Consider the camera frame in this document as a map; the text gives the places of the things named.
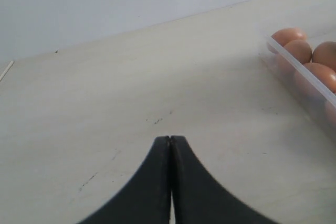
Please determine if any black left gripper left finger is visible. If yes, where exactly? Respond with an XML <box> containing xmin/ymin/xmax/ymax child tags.
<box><xmin>81</xmin><ymin>136</ymin><xmax>171</xmax><ymax>224</ymax></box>

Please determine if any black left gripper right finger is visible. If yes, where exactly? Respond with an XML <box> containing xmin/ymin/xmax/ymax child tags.
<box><xmin>170</xmin><ymin>135</ymin><xmax>274</xmax><ymax>223</ymax></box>

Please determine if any brown egg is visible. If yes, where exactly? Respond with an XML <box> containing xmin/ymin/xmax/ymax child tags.
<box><xmin>284</xmin><ymin>40</ymin><xmax>312</xmax><ymax>64</ymax></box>
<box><xmin>312</xmin><ymin>41</ymin><xmax>336</xmax><ymax>71</ymax></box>
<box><xmin>271</xmin><ymin>27</ymin><xmax>307</xmax><ymax>46</ymax></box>
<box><xmin>294</xmin><ymin>62</ymin><xmax>335</xmax><ymax>98</ymax></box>

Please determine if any clear plastic container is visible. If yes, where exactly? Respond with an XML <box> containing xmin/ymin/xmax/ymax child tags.
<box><xmin>262</xmin><ymin>36</ymin><xmax>335</xmax><ymax>128</ymax></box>

